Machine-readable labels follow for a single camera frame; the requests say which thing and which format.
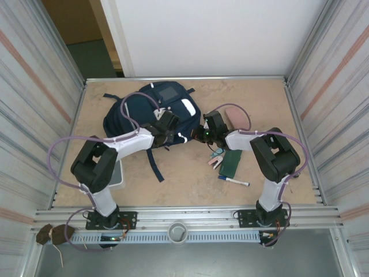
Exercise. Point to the thin aluminium table rail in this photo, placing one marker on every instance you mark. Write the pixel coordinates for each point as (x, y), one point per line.
(230, 78)

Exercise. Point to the blue white marker pen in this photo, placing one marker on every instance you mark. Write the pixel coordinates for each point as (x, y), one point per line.
(235, 181)

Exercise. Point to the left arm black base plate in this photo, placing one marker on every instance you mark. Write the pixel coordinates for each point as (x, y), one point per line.
(129, 220)

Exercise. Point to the navy blue backpack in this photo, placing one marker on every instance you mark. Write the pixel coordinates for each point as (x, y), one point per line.
(138, 106)

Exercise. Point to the brown wooden door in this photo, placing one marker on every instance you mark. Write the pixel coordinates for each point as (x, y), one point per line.
(72, 20)

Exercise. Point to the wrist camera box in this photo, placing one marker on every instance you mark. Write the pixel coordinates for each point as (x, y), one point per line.
(160, 113)
(206, 125)

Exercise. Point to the white grey plastic stand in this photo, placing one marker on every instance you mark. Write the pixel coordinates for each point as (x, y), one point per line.
(119, 176)

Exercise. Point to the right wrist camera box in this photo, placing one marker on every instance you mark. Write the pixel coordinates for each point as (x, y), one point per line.
(206, 125)

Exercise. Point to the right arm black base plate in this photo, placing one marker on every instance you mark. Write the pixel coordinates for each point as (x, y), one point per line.
(248, 217)

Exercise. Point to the circuit board green light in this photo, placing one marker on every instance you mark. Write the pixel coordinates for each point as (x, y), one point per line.
(111, 238)

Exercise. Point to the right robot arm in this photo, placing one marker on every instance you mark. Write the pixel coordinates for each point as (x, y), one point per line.
(276, 158)

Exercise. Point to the grey round cup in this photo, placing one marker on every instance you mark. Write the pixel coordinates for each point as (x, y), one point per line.
(177, 232)

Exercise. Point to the brown cloth bundle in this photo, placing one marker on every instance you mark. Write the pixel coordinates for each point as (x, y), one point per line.
(57, 234)

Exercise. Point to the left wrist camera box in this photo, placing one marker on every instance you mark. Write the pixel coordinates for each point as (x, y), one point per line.
(160, 113)

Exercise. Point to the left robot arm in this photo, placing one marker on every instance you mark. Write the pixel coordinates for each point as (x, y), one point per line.
(92, 170)

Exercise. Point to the green pencil case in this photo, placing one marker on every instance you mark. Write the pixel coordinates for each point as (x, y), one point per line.
(230, 164)

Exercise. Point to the pink stapler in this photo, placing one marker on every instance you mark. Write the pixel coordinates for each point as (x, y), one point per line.
(215, 162)

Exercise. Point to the pink pencil case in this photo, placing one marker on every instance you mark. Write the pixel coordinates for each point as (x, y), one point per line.
(235, 116)

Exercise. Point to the aluminium mounting rail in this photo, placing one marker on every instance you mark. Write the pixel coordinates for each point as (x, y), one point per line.
(187, 215)

